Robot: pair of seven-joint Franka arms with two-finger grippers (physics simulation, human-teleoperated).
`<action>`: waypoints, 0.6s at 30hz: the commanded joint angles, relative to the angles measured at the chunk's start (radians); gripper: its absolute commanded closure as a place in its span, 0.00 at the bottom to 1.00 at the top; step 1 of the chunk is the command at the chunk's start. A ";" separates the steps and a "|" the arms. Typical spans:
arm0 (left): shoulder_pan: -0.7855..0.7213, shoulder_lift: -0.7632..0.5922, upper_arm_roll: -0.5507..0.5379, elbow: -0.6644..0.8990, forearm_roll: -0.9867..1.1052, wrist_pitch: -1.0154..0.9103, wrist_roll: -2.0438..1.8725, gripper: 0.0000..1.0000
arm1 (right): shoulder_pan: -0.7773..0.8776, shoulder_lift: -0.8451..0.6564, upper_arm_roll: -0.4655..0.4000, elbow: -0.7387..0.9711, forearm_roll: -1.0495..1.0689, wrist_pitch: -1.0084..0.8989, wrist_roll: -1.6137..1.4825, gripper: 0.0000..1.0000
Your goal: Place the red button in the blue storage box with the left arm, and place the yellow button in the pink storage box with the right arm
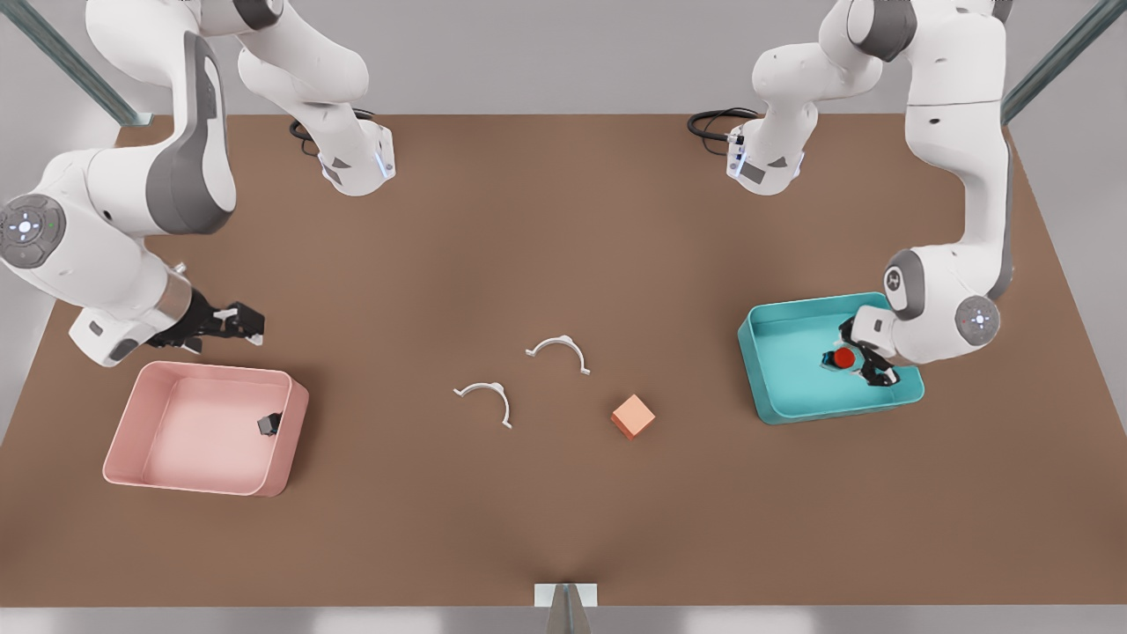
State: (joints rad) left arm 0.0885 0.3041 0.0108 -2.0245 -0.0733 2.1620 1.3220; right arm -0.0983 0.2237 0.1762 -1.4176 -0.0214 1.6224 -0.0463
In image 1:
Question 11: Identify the white curved clip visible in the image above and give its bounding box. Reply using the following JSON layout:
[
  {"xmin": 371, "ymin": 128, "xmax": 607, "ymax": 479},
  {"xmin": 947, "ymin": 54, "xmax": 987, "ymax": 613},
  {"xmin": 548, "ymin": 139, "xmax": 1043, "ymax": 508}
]
[
  {"xmin": 453, "ymin": 380, "xmax": 514, "ymax": 431},
  {"xmin": 525, "ymin": 335, "xmax": 593, "ymax": 377}
]

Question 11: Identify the orange cube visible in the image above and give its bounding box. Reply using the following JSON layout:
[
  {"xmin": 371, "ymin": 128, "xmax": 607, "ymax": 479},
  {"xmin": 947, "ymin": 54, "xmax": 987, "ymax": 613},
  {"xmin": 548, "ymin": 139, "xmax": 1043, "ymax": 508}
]
[{"xmin": 609, "ymin": 394, "xmax": 658, "ymax": 441}]

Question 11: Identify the pink storage box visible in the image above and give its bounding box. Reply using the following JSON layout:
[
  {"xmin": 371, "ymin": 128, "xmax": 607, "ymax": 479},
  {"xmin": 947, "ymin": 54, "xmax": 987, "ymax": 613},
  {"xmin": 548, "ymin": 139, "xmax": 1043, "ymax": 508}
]
[{"xmin": 102, "ymin": 360, "xmax": 311, "ymax": 498}]

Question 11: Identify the blue storage box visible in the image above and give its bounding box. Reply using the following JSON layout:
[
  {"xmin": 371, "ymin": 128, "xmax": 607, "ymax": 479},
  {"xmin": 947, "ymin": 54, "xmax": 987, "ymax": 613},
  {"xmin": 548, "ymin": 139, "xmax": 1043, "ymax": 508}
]
[{"xmin": 737, "ymin": 291, "xmax": 926, "ymax": 427}]

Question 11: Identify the black cable loop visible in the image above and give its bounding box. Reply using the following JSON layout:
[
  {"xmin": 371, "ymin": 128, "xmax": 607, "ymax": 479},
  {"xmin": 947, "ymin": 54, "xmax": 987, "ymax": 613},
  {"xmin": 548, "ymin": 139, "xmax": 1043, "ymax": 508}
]
[
  {"xmin": 289, "ymin": 107, "xmax": 379, "ymax": 161},
  {"xmin": 686, "ymin": 107, "xmax": 769, "ymax": 149}
]

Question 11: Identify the silver frame post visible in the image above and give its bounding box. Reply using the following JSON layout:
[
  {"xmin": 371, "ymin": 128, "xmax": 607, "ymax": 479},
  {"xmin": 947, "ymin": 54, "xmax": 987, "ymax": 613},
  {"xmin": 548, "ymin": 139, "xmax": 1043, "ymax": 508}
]
[
  {"xmin": 0, "ymin": 0, "xmax": 152, "ymax": 126},
  {"xmin": 1000, "ymin": 0, "xmax": 1127, "ymax": 126},
  {"xmin": 534, "ymin": 582, "xmax": 599, "ymax": 634}
]

